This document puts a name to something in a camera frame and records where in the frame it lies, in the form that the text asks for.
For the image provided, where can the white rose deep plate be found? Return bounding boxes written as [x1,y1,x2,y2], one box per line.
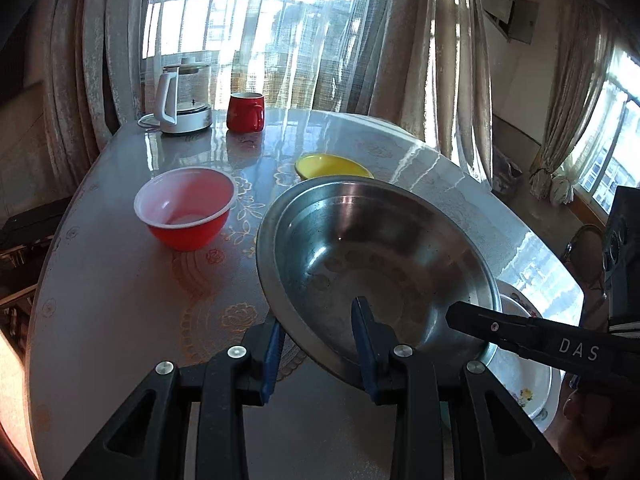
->
[488,280,564,432]

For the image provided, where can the stainless steel bowl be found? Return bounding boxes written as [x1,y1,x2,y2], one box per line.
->
[256,177,502,388]

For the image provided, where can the red plastic bowl white inside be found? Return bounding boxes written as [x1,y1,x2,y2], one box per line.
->
[134,167,236,252]

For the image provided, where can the yellow plastic bowl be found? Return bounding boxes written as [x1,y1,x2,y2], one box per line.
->
[294,154,372,180]

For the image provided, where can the dark wooden chair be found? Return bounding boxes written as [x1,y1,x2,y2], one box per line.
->
[561,224,608,332]

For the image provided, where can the red mug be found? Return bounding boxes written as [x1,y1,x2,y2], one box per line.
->
[227,92,265,134]

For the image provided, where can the white glass electric kettle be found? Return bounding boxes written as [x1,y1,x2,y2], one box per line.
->
[137,56,213,136]

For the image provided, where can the beige curtain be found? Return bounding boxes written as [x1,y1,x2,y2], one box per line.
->
[362,0,492,186]

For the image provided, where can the right side curtain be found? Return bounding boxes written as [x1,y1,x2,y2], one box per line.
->
[529,0,620,200]

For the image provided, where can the wall electrical box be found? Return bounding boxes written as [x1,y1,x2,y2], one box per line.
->
[482,0,539,44]

